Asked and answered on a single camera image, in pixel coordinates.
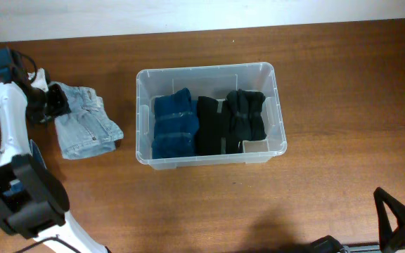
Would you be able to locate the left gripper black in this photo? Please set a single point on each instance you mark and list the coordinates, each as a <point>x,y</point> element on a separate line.
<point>58,100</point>

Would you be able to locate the light blue jeans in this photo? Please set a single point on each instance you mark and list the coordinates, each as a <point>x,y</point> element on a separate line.
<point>86,131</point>

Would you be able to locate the black garment taped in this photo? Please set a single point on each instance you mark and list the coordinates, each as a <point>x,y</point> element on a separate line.
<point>214,136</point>

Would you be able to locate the dark navy garment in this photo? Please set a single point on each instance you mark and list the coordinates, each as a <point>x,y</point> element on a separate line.
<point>246,114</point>

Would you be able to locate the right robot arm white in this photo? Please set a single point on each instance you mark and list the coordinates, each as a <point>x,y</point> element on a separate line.
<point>329,244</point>

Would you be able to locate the dark blue folded garment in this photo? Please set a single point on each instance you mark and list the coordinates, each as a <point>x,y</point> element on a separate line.
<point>176,124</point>

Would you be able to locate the clear plastic storage bin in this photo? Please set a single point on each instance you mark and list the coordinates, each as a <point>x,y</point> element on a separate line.
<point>214,81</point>

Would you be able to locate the left gripper white camera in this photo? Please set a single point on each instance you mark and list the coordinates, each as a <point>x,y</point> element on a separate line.
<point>38,79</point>

